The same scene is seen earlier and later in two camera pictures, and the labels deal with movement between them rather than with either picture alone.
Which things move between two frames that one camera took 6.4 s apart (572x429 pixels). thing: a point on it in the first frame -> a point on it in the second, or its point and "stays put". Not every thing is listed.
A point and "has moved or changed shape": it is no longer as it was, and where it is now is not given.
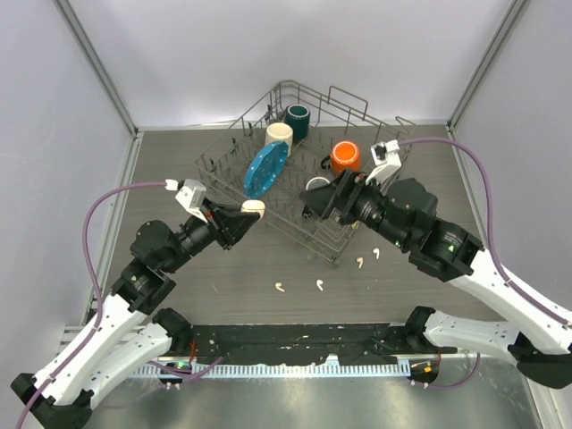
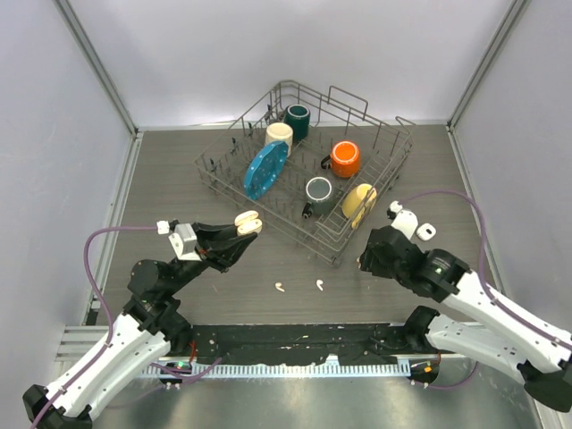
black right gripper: x=342 y=195 -> x=369 y=263
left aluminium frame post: x=97 y=64 stays put
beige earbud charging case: x=254 y=206 has moved or changed shape
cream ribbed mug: x=280 y=132 stays put
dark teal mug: x=298 y=116 stays put
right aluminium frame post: x=517 y=9 stays put
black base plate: x=301 y=343 stays put
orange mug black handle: x=344 y=155 stays put
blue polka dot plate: x=264 y=167 stays put
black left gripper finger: x=237 y=219 -> x=209 y=236
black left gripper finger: x=238 y=227 -> x=226 y=254
